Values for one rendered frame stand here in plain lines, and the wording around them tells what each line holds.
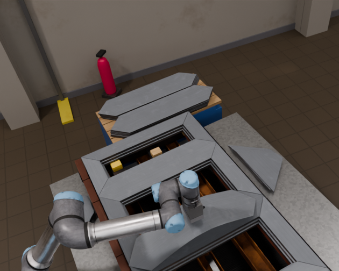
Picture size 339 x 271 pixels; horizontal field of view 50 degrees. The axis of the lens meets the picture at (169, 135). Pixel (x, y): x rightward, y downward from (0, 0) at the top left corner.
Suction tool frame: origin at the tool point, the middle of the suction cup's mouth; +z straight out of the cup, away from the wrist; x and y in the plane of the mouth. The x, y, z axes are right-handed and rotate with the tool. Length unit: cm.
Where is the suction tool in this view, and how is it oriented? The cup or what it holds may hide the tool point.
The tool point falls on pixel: (193, 219)
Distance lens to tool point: 170.8
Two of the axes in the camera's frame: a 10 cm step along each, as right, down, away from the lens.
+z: 1.1, 7.1, 7.0
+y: -4.0, -6.1, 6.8
